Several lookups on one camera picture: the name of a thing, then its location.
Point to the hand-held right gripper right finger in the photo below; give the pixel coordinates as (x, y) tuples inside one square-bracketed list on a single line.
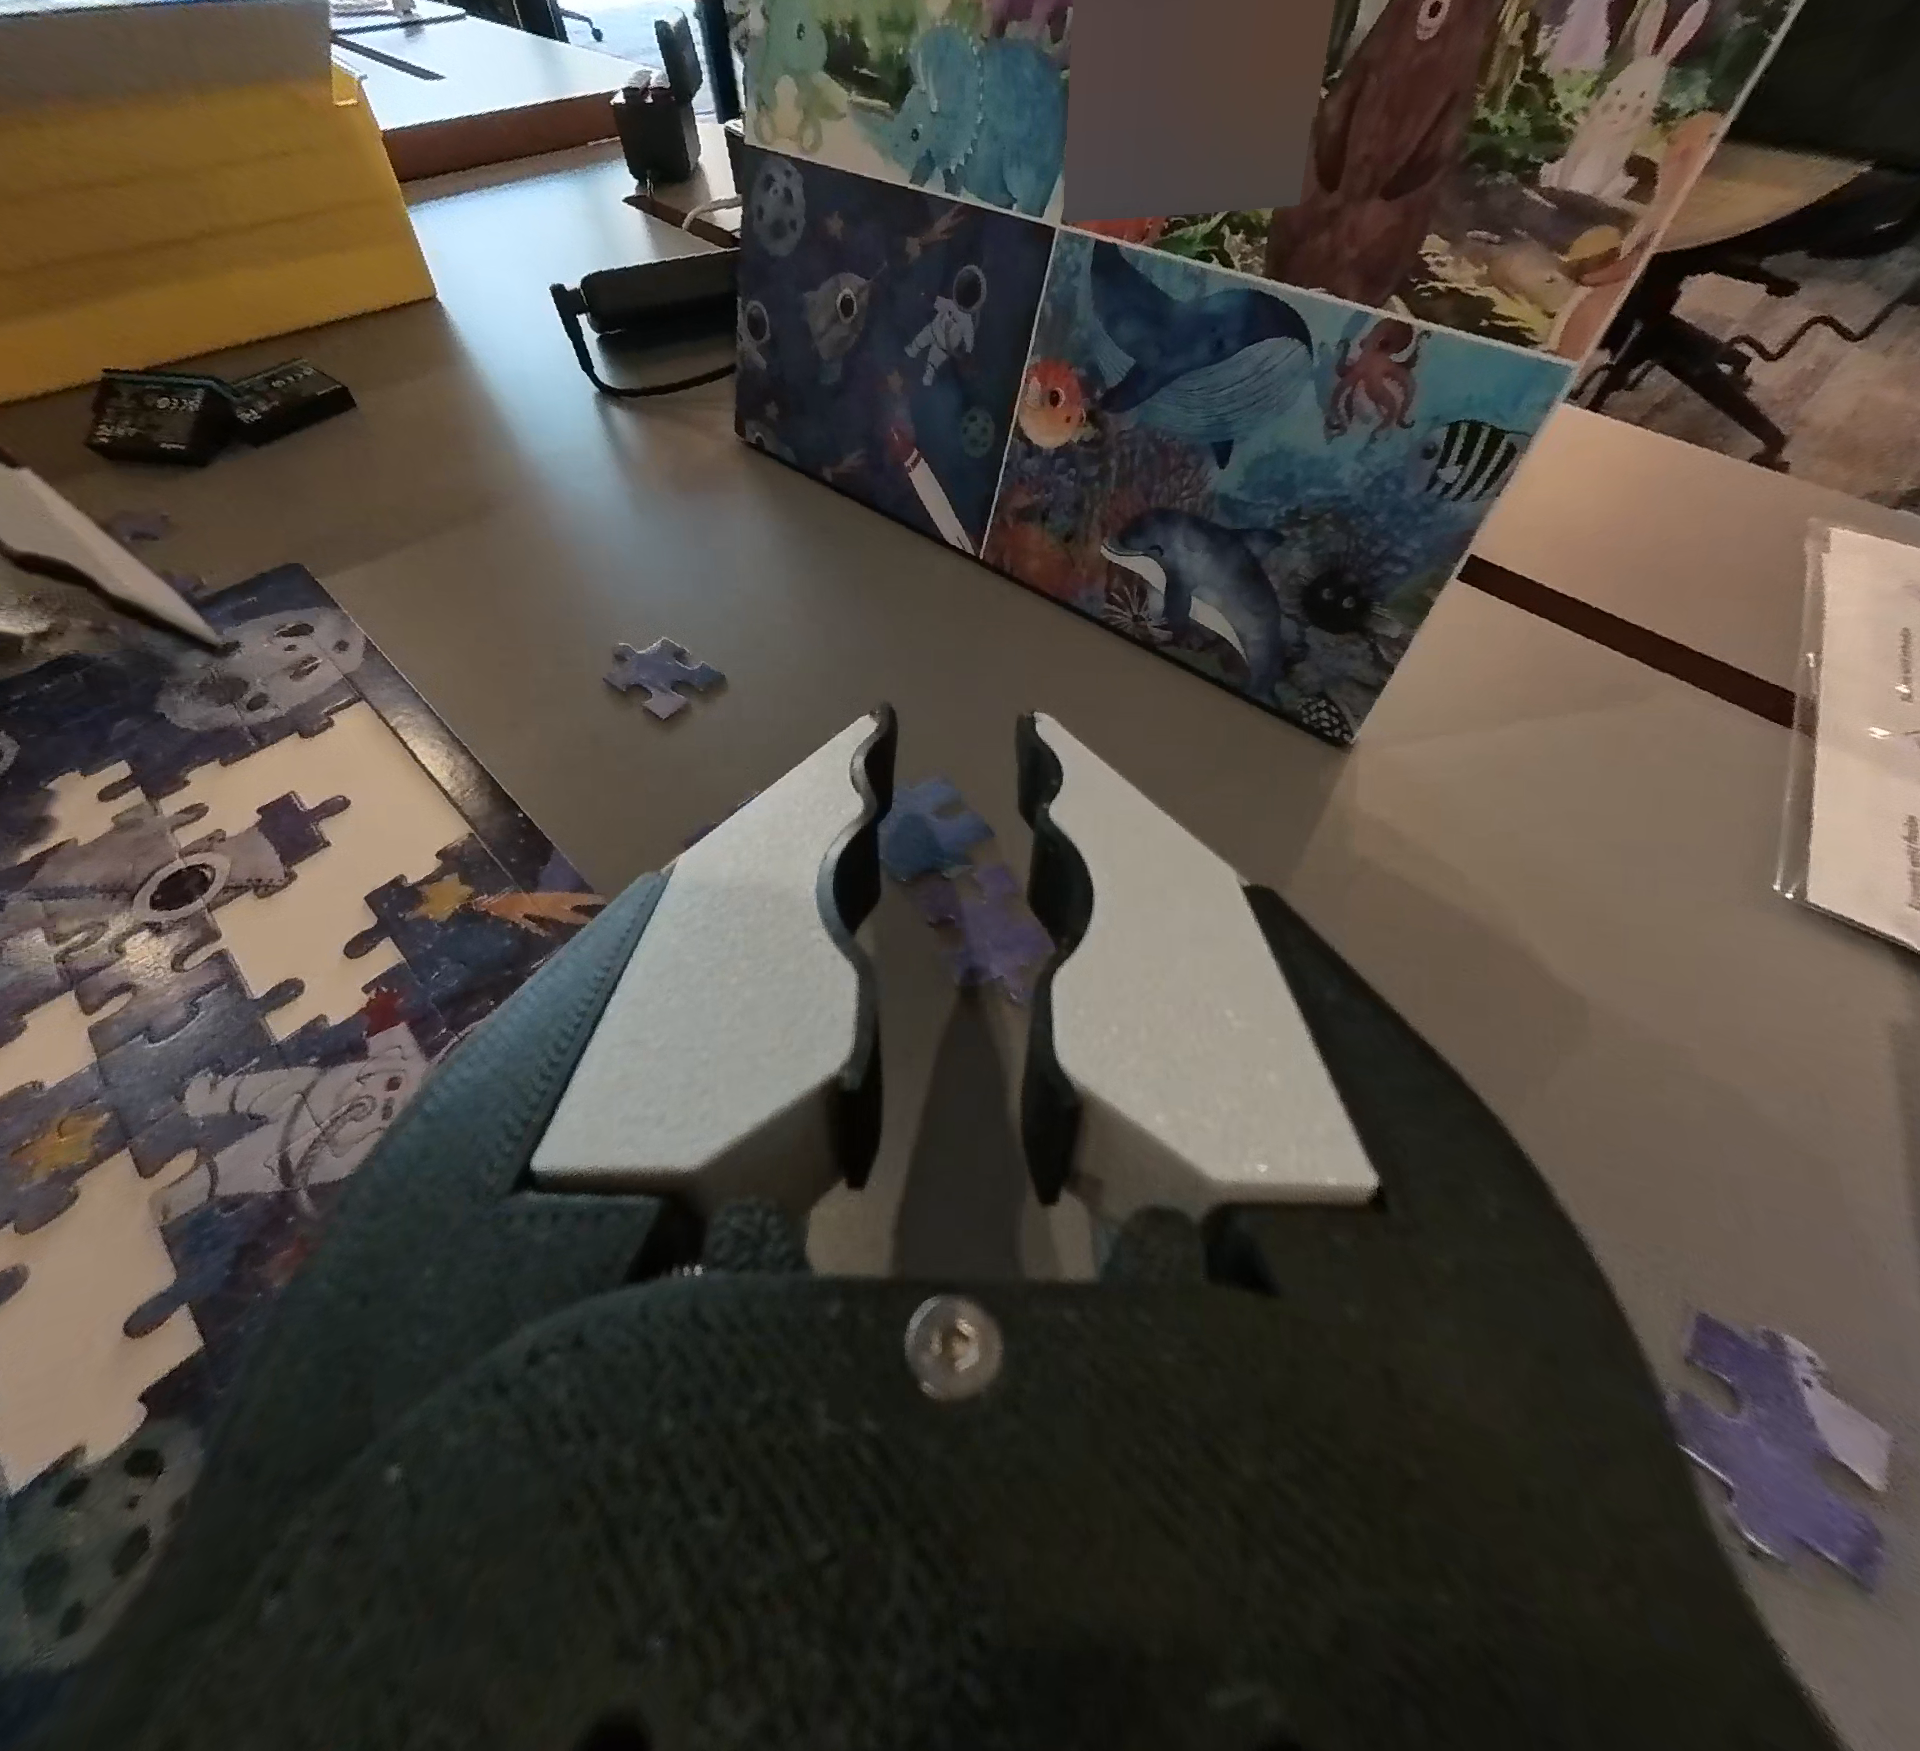
[(1201, 1030)]

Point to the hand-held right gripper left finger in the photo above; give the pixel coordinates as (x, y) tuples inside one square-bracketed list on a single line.
[(721, 1014)]

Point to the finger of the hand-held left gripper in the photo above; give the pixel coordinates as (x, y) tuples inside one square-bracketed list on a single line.
[(75, 536)]

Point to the space jigsaw puzzle board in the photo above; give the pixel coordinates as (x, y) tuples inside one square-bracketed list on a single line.
[(301, 940)]

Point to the yellow foam block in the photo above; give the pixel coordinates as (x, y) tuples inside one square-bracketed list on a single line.
[(180, 251)]

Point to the illustrated puzzle box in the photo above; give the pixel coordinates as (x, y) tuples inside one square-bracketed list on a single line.
[(1201, 460)]

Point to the beige desk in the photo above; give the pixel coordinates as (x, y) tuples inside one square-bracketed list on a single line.
[(494, 79)]

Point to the black power brick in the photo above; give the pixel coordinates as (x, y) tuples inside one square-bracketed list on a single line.
[(660, 296)]

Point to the black battery charger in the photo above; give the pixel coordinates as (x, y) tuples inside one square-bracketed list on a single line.
[(655, 139)]

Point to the instruction sheet in plastic sleeve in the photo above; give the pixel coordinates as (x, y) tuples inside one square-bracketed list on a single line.
[(1869, 731)]

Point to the black office chair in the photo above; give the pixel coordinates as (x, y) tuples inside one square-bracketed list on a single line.
[(1643, 333)]

